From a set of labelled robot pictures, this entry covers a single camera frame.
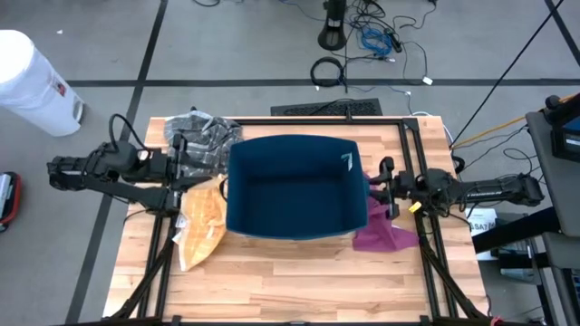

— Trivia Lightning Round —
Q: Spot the thin black pole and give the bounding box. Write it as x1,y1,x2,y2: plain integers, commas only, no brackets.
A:
450,0,567,147

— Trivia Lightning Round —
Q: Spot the orange checked towel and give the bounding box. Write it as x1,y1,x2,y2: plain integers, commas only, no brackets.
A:
171,174,228,273

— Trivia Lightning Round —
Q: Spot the coiled black cable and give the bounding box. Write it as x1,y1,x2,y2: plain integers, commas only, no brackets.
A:
309,55,347,89

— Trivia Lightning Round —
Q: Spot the tangled black cable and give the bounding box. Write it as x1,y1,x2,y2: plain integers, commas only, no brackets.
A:
343,0,439,87

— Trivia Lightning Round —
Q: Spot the white paper sheet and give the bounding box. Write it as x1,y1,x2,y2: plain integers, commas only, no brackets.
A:
464,207,499,263

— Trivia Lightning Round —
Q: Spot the yellow cable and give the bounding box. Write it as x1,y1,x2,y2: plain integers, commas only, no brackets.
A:
450,92,580,150

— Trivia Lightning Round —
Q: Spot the red black device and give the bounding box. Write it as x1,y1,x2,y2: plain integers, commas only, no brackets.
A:
0,170,23,234

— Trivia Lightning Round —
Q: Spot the black equipment box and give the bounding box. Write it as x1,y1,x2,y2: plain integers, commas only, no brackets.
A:
543,93,580,163

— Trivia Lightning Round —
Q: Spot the grey checked towel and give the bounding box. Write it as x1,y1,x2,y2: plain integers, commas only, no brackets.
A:
162,110,245,180

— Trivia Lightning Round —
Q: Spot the black stand base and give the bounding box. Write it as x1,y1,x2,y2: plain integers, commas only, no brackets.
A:
316,0,349,52

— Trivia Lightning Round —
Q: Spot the black floor mat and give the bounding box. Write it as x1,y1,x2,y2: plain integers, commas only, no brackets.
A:
270,98,384,117

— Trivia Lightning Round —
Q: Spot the navy white striped basket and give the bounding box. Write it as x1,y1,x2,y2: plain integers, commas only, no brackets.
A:
225,133,371,241

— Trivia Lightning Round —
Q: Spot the white trash bin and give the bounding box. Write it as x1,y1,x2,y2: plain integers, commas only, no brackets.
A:
0,29,86,138

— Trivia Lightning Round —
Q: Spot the grey side table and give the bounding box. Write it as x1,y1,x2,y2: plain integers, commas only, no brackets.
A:
525,110,580,326

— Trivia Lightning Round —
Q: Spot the black aluminium table frame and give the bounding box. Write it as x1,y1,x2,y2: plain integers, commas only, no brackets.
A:
108,115,489,326

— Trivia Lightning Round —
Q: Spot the blue cable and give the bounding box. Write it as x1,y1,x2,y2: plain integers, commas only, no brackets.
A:
360,26,394,58

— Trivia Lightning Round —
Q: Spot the black power strip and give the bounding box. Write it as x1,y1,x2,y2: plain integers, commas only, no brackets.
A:
383,27,404,54

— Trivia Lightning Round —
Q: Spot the purple towel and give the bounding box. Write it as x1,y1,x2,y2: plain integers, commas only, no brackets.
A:
352,174,421,254

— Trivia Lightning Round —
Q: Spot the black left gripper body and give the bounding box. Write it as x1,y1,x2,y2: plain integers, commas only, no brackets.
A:
168,133,190,191

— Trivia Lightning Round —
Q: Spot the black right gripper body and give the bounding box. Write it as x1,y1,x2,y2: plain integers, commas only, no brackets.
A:
385,171,417,221

